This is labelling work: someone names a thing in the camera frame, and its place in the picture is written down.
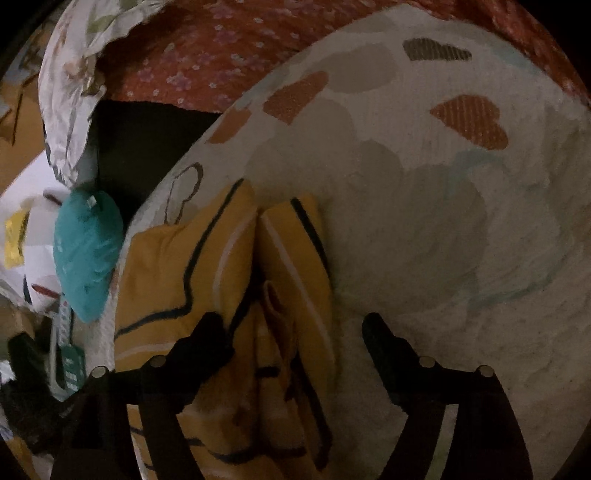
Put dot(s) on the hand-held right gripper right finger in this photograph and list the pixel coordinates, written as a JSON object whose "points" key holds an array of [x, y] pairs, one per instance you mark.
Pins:
{"points": [[383, 344]]}

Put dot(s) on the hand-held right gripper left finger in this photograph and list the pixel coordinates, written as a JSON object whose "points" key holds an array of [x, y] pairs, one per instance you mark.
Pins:
{"points": [[205, 344]]}

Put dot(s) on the yellow striped sweater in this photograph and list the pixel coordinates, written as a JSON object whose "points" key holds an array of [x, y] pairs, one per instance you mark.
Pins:
{"points": [[221, 295]]}

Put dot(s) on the green package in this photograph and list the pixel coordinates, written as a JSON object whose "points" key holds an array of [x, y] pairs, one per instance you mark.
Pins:
{"points": [[73, 369]]}

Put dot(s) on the white perforated strip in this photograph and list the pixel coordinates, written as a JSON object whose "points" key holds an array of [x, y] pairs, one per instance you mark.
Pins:
{"points": [[62, 323]]}

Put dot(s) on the teal pillow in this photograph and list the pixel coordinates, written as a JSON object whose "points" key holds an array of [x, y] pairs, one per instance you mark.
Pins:
{"points": [[87, 254]]}

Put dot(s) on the dark object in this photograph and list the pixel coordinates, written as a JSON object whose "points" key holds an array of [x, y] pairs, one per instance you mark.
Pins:
{"points": [[27, 383]]}

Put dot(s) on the white printed packaging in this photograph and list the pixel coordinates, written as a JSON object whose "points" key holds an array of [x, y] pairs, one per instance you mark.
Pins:
{"points": [[34, 272]]}

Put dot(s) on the dark cloth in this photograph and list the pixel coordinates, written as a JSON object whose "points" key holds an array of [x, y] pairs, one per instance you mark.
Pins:
{"points": [[138, 147]]}

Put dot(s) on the yellow packet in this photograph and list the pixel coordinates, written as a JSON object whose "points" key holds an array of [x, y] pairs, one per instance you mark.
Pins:
{"points": [[14, 240]]}

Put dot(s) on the brown cardboard box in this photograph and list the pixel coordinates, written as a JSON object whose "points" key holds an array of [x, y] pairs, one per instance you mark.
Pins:
{"points": [[18, 134]]}

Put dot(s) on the red floral bedsheet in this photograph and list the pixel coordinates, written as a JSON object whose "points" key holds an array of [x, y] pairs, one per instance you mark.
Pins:
{"points": [[240, 50]]}

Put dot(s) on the white floral pillow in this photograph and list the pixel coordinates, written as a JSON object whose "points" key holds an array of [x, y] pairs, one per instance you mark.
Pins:
{"points": [[74, 69]]}

